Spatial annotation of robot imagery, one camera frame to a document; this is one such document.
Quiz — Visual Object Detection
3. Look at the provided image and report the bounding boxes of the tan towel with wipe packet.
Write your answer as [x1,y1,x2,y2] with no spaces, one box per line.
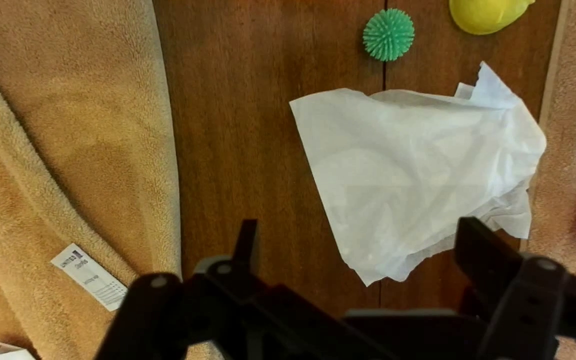
[0,0,183,360]

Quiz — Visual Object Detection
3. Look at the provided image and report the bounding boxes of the yellow plastic cup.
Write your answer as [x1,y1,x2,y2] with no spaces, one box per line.
[447,0,536,37]

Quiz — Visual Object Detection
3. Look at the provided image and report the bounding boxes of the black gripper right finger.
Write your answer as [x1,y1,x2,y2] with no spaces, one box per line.
[456,215,576,360]

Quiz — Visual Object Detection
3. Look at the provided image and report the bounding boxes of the white towel label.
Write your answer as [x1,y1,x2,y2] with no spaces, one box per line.
[50,242,130,314]

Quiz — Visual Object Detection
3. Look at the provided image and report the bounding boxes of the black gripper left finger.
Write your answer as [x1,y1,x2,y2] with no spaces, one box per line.
[93,217,376,360]

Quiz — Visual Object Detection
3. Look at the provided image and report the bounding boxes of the white crumpled tissue paper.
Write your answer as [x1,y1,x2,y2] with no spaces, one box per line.
[288,59,548,287]

